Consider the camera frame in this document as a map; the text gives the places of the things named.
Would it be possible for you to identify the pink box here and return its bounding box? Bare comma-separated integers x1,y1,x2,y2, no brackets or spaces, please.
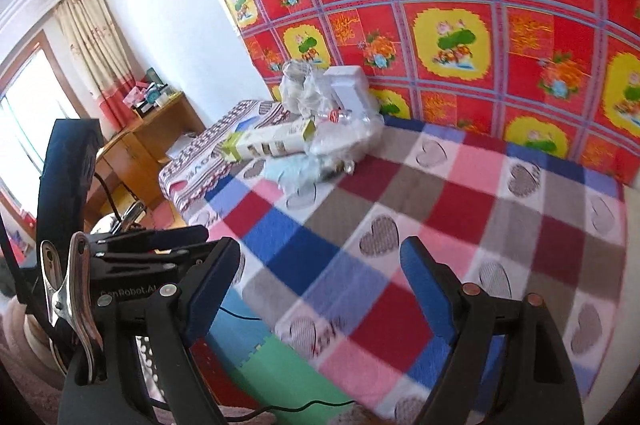
122,82,151,106

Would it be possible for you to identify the window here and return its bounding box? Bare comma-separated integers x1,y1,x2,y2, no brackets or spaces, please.
0,30,86,216

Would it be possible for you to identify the teal box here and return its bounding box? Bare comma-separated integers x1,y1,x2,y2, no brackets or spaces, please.
145,68,173,103

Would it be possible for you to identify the white paper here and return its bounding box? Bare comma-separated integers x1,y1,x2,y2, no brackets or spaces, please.
170,134,201,157

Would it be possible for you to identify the blue face mask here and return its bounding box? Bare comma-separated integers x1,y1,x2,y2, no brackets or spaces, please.
262,152,326,196

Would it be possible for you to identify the red floral wall cloth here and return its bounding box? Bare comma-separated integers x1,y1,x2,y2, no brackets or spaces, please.
191,0,640,186

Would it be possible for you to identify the crumpled white plastic bag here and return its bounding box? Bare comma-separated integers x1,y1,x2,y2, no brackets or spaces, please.
277,59,333,116

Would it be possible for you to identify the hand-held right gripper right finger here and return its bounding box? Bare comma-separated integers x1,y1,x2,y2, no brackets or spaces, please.
400,235,586,425

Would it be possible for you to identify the brown patterned heart blanket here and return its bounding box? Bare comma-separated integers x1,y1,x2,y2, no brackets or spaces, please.
159,99,301,226

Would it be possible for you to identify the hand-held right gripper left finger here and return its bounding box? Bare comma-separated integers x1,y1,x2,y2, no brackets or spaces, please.
57,236,242,425

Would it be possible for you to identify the beige curtain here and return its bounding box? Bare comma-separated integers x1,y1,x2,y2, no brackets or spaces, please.
52,0,146,131

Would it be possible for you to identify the clear plastic bag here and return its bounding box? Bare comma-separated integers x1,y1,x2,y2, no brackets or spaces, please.
305,105,386,166

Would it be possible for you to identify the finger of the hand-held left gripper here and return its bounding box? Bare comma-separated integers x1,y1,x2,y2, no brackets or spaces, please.
95,242,221,280
92,225,210,253

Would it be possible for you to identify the clear plastic bottle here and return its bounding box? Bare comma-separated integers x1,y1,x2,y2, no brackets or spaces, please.
317,105,353,126

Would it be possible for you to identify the white foam packing tray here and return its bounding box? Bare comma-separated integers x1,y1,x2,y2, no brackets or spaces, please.
322,65,381,118

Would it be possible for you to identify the wooden desk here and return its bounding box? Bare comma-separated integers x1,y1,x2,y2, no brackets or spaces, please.
82,90,208,231

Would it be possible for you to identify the plaid heart blanket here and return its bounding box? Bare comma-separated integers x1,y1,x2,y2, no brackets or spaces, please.
202,114,628,425

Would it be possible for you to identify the white green cardboard box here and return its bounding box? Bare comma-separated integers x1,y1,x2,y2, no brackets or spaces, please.
216,118,317,163

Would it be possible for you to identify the colourful foam puzzle mat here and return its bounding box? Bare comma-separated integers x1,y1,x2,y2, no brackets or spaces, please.
135,290,361,425

